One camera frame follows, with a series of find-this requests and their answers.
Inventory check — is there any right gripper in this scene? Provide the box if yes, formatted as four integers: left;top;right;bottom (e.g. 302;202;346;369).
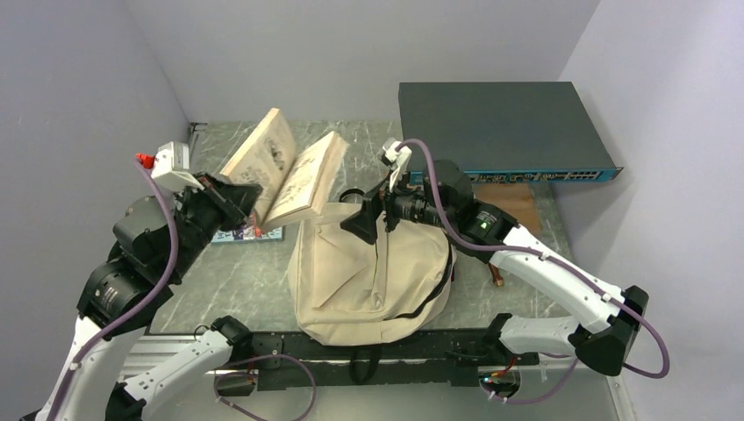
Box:
340;165;454;244

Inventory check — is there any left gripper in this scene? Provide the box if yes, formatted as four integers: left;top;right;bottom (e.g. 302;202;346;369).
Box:
163;168;263;278

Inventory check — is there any beige canvas backpack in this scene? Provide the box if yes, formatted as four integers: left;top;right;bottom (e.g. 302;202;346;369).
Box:
286;189;457;385

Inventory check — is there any dark network switch box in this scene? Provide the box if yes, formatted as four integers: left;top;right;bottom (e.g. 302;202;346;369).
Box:
397;82;623;183

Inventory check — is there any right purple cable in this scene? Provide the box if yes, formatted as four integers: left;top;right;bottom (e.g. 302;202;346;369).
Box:
401;138;671;407

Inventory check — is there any aluminium rail frame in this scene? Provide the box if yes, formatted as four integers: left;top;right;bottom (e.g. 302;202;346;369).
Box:
92;122;257;421

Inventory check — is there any brown copper pipe fitting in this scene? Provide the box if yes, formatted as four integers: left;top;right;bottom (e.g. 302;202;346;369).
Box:
487;263;504;288

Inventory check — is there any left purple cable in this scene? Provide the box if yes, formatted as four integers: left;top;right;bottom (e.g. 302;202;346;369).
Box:
43;161;318;421

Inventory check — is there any light blue book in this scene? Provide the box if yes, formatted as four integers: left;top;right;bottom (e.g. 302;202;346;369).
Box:
211;225;284;244

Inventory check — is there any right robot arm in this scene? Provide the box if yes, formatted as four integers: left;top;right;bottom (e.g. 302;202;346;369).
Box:
340;160;649;376

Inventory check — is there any purple treehouse book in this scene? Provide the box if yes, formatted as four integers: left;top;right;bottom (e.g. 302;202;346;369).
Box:
218;108;348;232

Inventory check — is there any black base frame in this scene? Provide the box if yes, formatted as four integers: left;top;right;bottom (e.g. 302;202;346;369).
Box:
231;328;540;391

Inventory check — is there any wooden board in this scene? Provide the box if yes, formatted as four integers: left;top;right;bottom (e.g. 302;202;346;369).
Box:
473;184;542;235

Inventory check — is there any purple cable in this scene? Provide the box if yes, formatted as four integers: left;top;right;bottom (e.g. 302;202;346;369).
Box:
43;161;318;421
401;138;671;407

